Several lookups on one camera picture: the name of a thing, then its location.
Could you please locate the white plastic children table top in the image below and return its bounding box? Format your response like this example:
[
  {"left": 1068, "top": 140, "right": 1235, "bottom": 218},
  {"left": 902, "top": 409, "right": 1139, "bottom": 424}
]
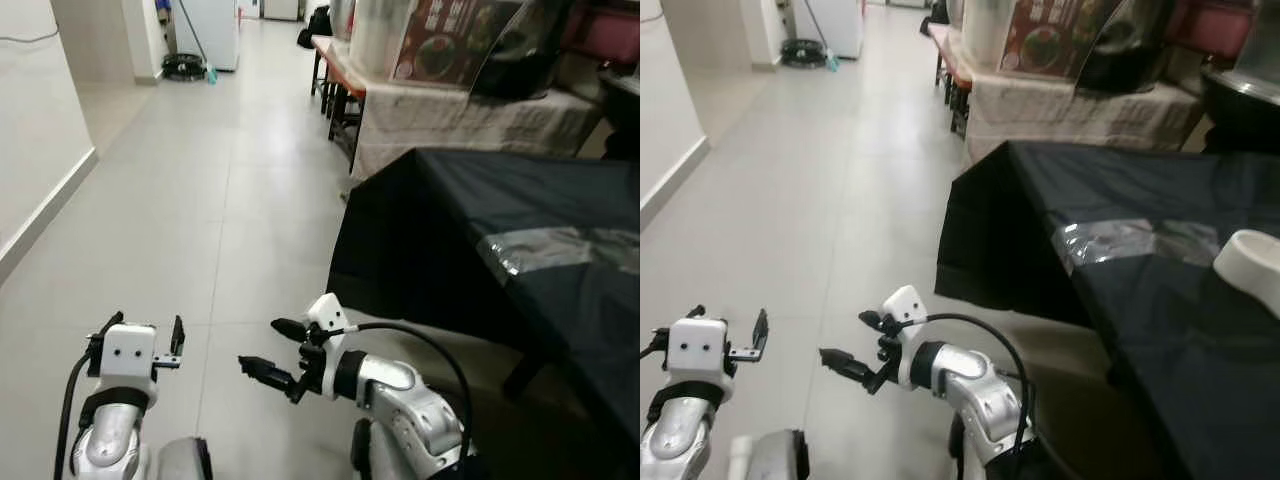
[{"left": 1213, "top": 228, "right": 1280, "bottom": 319}]

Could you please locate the clear plastic film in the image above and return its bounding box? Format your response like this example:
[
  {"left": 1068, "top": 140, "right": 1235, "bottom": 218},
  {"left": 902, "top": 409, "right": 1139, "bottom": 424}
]
[
  {"left": 480, "top": 225, "right": 641, "bottom": 281},
  {"left": 1055, "top": 218, "right": 1226, "bottom": 276}
]

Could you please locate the black tablecloth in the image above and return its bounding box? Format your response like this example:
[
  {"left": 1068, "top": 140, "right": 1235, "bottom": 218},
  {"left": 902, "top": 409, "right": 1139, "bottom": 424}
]
[
  {"left": 935, "top": 140, "right": 1280, "bottom": 480},
  {"left": 327, "top": 148, "right": 641, "bottom": 441}
]

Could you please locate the dark metal basin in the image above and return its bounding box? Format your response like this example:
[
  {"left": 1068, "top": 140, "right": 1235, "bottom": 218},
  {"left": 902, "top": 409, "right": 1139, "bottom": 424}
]
[
  {"left": 600, "top": 75, "right": 641, "bottom": 161},
  {"left": 1200, "top": 65, "right": 1280, "bottom": 151}
]

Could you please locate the beige cloth covered table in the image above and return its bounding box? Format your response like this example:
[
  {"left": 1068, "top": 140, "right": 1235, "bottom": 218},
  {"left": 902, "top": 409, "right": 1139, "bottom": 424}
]
[
  {"left": 930, "top": 25, "right": 1211, "bottom": 166},
  {"left": 310, "top": 35, "right": 606, "bottom": 181}
]

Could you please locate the white chest appliance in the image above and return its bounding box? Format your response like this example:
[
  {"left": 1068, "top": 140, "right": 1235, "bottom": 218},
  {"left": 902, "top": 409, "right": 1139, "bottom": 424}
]
[
  {"left": 175, "top": 0, "right": 241, "bottom": 73},
  {"left": 795, "top": 0, "right": 866, "bottom": 59}
]

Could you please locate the pink box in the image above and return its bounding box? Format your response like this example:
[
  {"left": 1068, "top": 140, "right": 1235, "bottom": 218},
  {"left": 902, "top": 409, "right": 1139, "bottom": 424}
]
[
  {"left": 560, "top": 0, "right": 641, "bottom": 66},
  {"left": 1165, "top": 0, "right": 1256, "bottom": 61}
]

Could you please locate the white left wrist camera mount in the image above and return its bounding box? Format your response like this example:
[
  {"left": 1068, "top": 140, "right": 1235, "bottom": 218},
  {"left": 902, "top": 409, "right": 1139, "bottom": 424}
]
[
  {"left": 97, "top": 322, "right": 159, "bottom": 381},
  {"left": 668, "top": 318, "right": 734, "bottom": 379}
]

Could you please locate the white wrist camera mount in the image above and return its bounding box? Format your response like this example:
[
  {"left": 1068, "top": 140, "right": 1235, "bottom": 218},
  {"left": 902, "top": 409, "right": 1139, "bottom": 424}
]
[
  {"left": 668, "top": 318, "right": 734, "bottom": 379},
  {"left": 303, "top": 293, "right": 351, "bottom": 351},
  {"left": 97, "top": 322, "right": 159, "bottom": 381},
  {"left": 885, "top": 285, "right": 931, "bottom": 346}
]

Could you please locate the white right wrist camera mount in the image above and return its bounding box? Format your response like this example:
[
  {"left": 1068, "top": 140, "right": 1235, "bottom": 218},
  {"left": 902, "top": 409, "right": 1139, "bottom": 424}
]
[
  {"left": 885, "top": 285, "right": 931, "bottom": 346},
  {"left": 303, "top": 293, "right": 351, "bottom": 351}
]

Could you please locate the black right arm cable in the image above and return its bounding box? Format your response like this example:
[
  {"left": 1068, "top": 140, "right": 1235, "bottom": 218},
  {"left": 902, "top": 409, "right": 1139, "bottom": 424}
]
[
  {"left": 925, "top": 312, "right": 1036, "bottom": 471},
  {"left": 345, "top": 320, "right": 476, "bottom": 461}
]

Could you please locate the black folding table frame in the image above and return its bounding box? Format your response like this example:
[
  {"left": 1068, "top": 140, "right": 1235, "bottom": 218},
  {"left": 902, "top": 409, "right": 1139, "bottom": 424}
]
[{"left": 500, "top": 355, "right": 536, "bottom": 396}]

